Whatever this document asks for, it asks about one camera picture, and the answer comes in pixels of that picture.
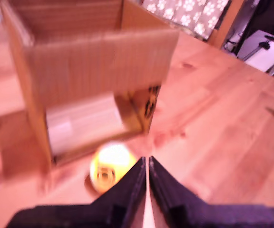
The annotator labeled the brown wooden frame post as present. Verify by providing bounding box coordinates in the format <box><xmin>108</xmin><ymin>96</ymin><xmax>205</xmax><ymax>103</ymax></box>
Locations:
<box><xmin>208</xmin><ymin>0</ymin><xmax>246</xmax><ymax>49</ymax></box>

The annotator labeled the orange and white footbag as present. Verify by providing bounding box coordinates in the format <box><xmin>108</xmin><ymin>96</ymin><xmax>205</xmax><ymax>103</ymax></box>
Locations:
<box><xmin>89</xmin><ymin>141</ymin><xmax>137</xmax><ymax>193</ymax></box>

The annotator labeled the cardboard dice tower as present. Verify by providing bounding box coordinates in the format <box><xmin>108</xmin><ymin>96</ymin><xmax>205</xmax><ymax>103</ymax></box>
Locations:
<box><xmin>0</xmin><ymin>0</ymin><xmax>180</xmax><ymax>176</ymax></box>

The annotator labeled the white step stool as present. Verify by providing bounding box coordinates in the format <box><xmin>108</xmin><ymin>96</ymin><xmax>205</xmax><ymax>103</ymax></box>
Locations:
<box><xmin>236</xmin><ymin>29</ymin><xmax>274</xmax><ymax>73</ymax></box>

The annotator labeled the grey paw print bag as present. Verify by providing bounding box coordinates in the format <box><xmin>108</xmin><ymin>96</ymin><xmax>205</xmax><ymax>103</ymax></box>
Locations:
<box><xmin>141</xmin><ymin>0</ymin><xmax>230</xmax><ymax>41</ymax></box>

